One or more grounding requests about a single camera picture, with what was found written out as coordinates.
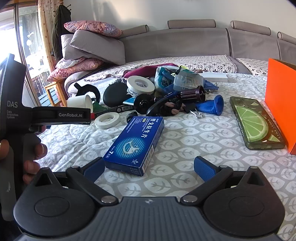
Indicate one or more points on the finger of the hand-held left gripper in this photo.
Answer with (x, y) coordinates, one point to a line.
(60, 115)

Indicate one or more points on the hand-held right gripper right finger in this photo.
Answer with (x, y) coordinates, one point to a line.
(204, 169)

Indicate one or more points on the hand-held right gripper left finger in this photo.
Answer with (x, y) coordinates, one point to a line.
(94, 169)

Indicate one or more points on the white paper cup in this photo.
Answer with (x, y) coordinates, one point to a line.
(77, 102)

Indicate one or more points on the small white tape roll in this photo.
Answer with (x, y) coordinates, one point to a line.
(99, 123)

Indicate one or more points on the blue medicine box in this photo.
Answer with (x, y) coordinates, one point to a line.
(134, 143)

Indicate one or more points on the black pink hair scrunchie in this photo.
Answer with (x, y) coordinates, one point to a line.
(170, 107)

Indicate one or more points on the orange cardboard box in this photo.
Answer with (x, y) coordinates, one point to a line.
(279, 97)

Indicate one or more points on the leaf print quilted desktop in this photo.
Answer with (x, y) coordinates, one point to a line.
(203, 139)

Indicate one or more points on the person's left hand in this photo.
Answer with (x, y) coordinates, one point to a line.
(31, 166)

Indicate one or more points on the wooden stool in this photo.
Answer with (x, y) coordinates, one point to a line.
(54, 85)

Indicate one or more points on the dark pink floral pillow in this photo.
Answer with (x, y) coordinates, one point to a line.
(62, 73)

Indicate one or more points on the pale pink pillow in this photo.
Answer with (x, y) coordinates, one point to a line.
(69, 63)

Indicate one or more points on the black marker red cap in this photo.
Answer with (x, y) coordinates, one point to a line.
(115, 108)

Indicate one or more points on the black round case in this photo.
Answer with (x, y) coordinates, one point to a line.
(113, 97)

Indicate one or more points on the sliding glass door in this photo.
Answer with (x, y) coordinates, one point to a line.
(20, 34)

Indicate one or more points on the black binder clip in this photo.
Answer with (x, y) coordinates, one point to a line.
(190, 108)

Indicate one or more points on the blue silicone funnel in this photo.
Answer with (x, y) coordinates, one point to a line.
(211, 105)

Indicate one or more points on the grey metal scourer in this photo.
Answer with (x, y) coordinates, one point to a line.
(119, 81)

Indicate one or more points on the lime print phone case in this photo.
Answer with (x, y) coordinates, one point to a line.
(254, 120)

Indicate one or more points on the small grey cushion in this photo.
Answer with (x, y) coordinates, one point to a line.
(68, 46)

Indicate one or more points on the teal card packet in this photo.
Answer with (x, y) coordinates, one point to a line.
(129, 101)

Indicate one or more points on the dark ribbed corkscrew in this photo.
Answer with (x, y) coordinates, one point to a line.
(192, 95)

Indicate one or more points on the large white tape roll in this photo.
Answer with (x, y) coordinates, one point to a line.
(131, 83)

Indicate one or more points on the dark green coat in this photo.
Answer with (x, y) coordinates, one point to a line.
(59, 27)

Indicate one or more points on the large grey cushion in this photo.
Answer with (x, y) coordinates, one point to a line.
(99, 46)

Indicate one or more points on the blue plastic bag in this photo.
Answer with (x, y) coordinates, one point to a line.
(210, 84)

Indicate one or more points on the clear plastic box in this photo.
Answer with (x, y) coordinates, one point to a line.
(187, 80)

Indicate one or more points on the white flat box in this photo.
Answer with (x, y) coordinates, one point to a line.
(215, 77)

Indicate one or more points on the maroon cloth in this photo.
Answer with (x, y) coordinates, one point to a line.
(145, 70)

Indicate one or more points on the large flower print sofa cover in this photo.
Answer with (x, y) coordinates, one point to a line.
(185, 62)

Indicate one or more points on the small flower print sofa cover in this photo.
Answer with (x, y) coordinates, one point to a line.
(254, 66)

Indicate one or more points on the grey sofa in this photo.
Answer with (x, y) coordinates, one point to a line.
(185, 41)

